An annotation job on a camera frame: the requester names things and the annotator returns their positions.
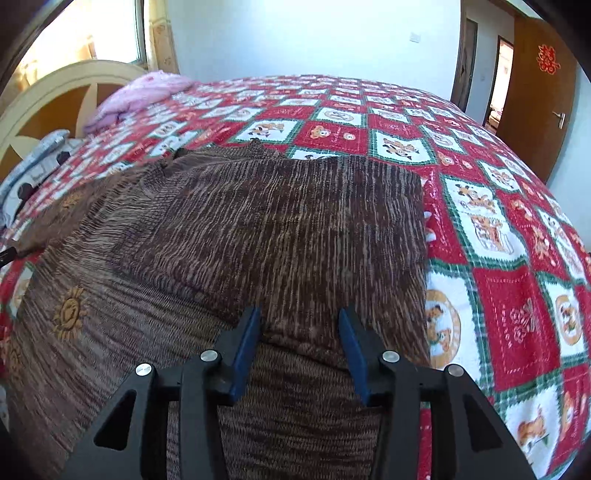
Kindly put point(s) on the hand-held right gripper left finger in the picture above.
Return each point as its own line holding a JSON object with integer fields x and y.
{"x": 244, "y": 350}

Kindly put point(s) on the brown wooden door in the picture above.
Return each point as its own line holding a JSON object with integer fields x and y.
{"x": 531, "y": 115}

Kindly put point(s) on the window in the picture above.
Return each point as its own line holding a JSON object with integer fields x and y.
{"x": 92, "y": 32}

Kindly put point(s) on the red checked printed blanket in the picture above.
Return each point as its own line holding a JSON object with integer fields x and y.
{"x": 508, "y": 314}

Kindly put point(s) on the brown knit sweater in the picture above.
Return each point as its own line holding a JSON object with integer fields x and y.
{"x": 277, "y": 221}

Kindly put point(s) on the grey patterned pillow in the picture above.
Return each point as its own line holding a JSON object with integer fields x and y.
{"x": 41, "y": 147}

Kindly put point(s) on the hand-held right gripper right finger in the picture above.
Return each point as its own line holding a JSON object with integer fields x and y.
{"x": 353, "y": 355}

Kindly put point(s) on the cream wooden headboard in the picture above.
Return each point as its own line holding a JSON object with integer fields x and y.
{"x": 46, "y": 83}

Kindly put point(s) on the pink quilt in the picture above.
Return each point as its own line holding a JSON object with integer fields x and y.
{"x": 138, "y": 94}

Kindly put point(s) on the red paper door decoration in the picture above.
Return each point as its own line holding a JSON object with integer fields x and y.
{"x": 547, "y": 59}

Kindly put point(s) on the yellow patterned curtain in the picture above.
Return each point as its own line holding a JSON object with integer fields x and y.
{"x": 161, "y": 41}

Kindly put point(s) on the dark wooden door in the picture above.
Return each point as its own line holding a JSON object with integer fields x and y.
{"x": 464, "y": 64}

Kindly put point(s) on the white wall switch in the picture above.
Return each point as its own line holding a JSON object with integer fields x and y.
{"x": 416, "y": 37}

